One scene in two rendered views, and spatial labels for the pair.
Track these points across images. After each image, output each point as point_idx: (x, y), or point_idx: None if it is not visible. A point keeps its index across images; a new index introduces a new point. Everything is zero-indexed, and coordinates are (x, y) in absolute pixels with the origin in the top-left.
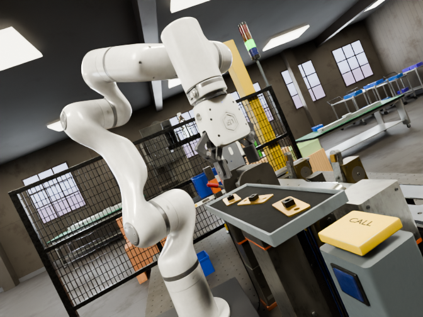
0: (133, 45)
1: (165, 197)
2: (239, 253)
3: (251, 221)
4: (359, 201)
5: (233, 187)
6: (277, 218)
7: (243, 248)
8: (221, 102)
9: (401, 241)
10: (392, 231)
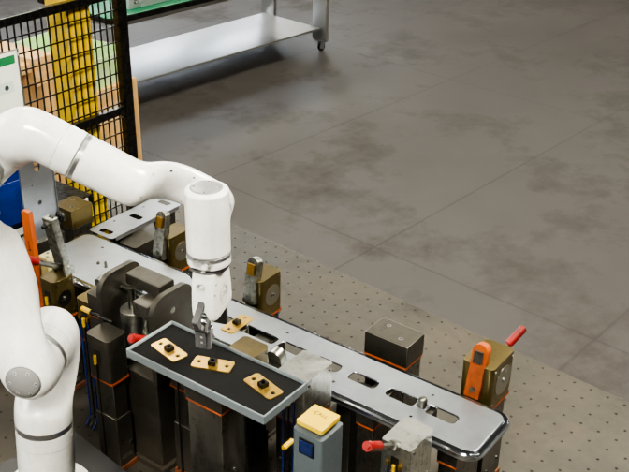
0: (134, 169)
1: (57, 326)
2: (100, 397)
3: (230, 396)
4: (304, 380)
5: (110, 296)
6: (257, 399)
7: (113, 391)
8: (223, 273)
9: (337, 427)
10: (335, 422)
